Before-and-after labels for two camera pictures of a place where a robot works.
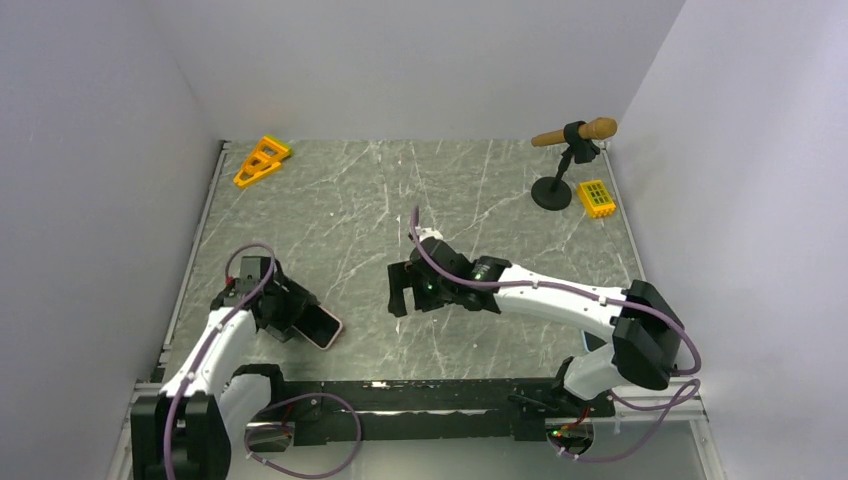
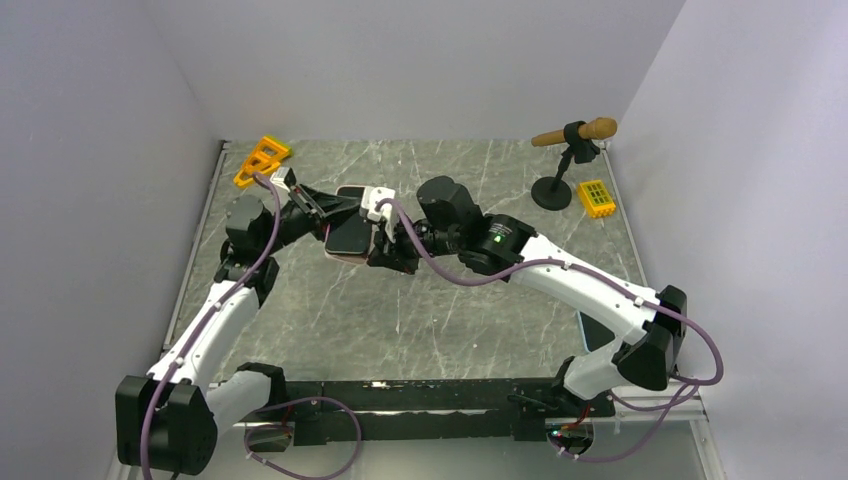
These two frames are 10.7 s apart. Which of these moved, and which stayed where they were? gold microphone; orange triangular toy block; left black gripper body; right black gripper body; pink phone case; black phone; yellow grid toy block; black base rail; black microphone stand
Moved: pink phone case; black phone; right black gripper body; left black gripper body
Stayed: yellow grid toy block; orange triangular toy block; gold microphone; black base rail; black microphone stand
